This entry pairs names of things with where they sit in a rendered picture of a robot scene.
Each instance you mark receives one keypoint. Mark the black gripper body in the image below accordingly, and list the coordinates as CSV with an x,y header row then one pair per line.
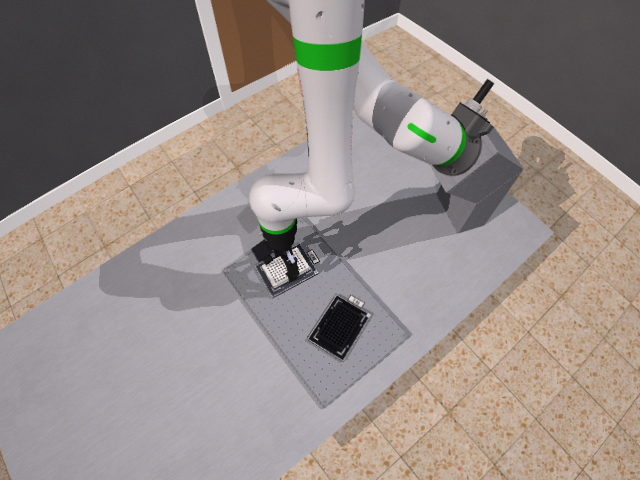
x,y
283,247

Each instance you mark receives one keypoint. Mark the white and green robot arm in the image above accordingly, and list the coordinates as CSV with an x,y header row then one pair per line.
x,y
327,37

